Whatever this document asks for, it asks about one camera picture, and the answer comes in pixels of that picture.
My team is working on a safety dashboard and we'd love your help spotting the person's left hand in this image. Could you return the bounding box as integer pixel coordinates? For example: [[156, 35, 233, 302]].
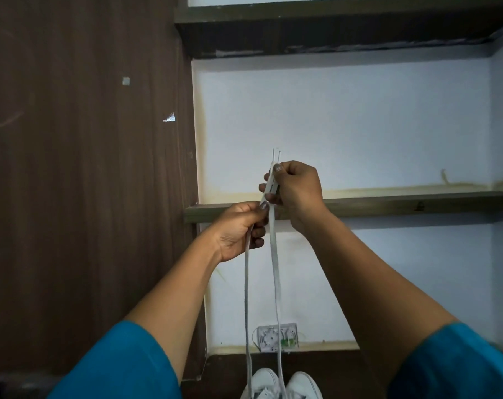
[[212, 202, 271, 264]]

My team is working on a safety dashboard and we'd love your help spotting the person's right hand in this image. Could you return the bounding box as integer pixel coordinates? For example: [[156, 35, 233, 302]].
[[258, 160, 329, 234]]

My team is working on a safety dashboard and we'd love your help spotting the white shoelace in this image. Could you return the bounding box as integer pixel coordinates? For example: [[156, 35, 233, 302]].
[[243, 148, 288, 399]]

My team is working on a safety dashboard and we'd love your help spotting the person's right forearm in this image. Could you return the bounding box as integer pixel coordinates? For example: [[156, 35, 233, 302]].
[[290, 207, 461, 388]]

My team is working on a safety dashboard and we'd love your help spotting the person's left forearm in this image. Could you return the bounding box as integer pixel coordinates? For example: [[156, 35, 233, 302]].
[[124, 227, 224, 383]]

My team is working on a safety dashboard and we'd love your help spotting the thin dark wooden shelf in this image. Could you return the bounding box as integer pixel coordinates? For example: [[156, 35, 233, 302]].
[[184, 190, 503, 224]]

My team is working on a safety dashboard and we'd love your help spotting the thick dark wooden shelf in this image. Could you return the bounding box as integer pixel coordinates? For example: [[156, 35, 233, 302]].
[[174, 3, 503, 60]]

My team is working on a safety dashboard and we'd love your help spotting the white left shoe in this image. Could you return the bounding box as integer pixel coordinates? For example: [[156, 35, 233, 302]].
[[240, 368, 280, 399]]

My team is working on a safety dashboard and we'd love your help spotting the white shoe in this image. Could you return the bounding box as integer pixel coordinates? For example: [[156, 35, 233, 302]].
[[285, 371, 324, 399], [240, 368, 280, 399]]

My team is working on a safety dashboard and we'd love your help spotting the brown wooden cabinet panel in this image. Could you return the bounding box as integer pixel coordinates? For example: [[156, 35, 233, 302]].
[[0, 0, 207, 385]]

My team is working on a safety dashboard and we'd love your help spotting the white right shoe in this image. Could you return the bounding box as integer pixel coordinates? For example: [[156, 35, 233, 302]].
[[285, 371, 324, 399]]

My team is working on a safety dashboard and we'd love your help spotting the blue left sleeve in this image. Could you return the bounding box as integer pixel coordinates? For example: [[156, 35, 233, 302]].
[[47, 320, 182, 399]]

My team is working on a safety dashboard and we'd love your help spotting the blue sleeve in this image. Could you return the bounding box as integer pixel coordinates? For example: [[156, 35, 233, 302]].
[[387, 322, 503, 399], [47, 320, 182, 399]]

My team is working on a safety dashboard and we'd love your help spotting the blue right sleeve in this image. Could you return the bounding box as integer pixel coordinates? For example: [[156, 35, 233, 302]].
[[387, 322, 503, 399]]

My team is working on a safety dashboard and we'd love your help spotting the white wall socket plate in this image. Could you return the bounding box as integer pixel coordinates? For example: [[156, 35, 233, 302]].
[[252, 323, 299, 353]]

